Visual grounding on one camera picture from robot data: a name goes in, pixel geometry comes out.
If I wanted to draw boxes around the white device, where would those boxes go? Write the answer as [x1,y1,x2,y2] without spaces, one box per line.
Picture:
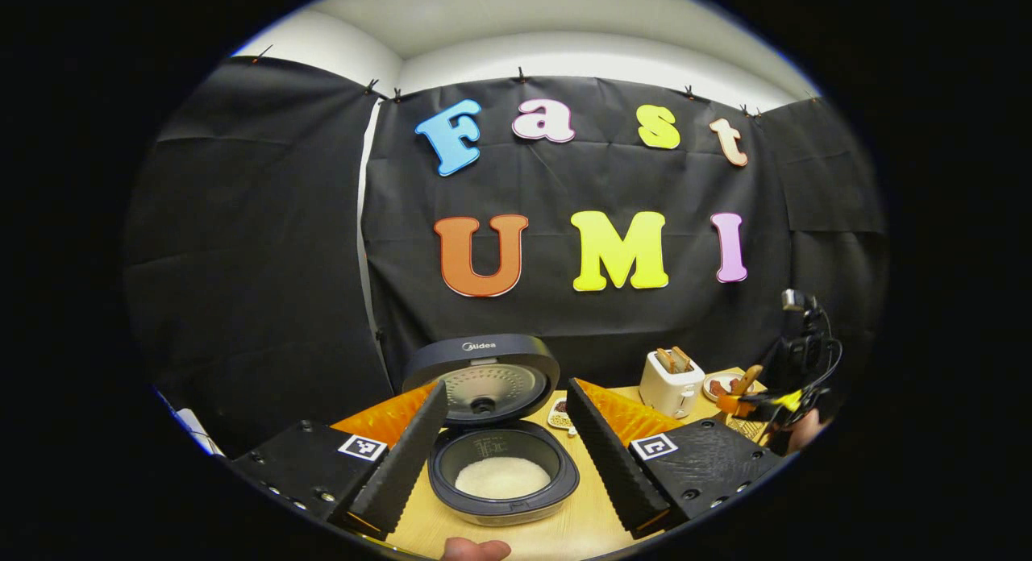
[172,406,224,459]

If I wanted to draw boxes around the black backdrop cloth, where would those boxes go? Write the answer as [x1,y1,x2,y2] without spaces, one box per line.
[121,56,892,457]

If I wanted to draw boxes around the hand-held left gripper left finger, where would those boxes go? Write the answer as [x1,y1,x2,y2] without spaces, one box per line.
[228,381,449,539]

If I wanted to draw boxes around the small white plate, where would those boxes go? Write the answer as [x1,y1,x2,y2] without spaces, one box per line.
[702,372,747,402]

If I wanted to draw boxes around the white toaster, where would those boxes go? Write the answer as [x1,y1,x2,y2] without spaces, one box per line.
[639,347,706,419]

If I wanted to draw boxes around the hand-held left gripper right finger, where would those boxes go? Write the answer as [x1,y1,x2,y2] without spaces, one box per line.
[567,378,784,539]

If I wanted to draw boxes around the dark grey rice cooker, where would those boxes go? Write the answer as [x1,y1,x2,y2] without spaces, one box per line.
[402,334,580,528]

